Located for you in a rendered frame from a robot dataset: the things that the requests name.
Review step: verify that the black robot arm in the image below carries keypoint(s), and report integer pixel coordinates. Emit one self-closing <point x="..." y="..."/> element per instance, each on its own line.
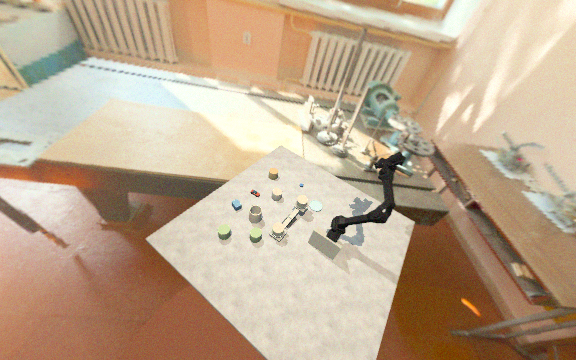
<point x="339" y="223"/>

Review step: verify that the blue block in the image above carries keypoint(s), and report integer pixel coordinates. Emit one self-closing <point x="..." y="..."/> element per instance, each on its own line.
<point x="236" y="204"/>

